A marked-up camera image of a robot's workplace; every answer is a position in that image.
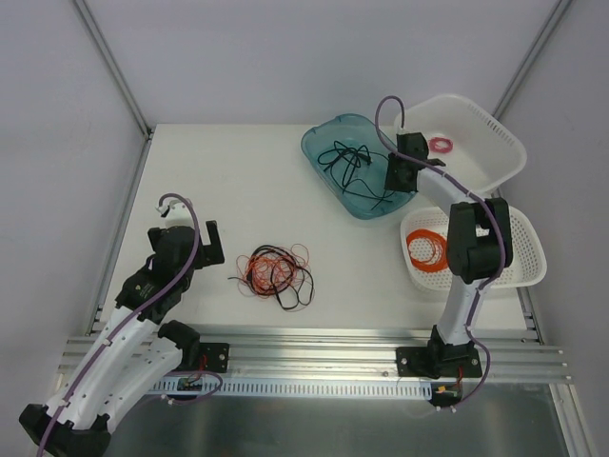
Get aluminium mounting rail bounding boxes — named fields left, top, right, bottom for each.
left=196, top=325, right=574, bottom=384

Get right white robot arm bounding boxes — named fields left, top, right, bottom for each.
left=384, top=131, right=513, bottom=379

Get black cable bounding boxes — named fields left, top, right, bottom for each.
left=226, top=244, right=316, bottom=312

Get white solid plastic basket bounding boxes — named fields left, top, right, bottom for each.
left=403, top=94, right=527, bottom=194

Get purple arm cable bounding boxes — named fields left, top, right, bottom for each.
left=37, top=192, right=224, bottom=451
left=375, top=96, right=505, bottom=414

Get teal transparent plastic tray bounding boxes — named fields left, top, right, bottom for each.
left=301, top=113, right=414, bottom=220

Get white slotted cable duct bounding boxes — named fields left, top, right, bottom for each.
left=148, top=375, right=432, bottom=401

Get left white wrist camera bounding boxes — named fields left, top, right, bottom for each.
left=156, top=199, right=194, bottom=229

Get black cables in tray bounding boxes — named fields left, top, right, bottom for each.
left=317, top=139, right=399, bottom=210

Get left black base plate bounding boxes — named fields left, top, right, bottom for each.
left=176, top=342, right=230, bottom=373

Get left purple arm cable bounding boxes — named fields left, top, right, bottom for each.
left=37, top=192, right=224, bottom=451

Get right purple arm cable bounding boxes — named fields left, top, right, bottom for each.
left=375, top=96, right=505, bottom=414

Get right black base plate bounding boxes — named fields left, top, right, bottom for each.
left=395, top=343, right=482, bottom=380

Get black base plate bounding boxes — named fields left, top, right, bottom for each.
left=395, top=343, right=482, bottom=380
left=176, top=342, right=230, bottom=373

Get white perforated plastic basket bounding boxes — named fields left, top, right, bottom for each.
left=400, top=203, right=547, bottom=292

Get orange wire coil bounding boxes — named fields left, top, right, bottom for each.
left=406, top=228, right=449, bottom=274

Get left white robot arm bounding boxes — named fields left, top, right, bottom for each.
left=19, top=221, right=225, bottom=456

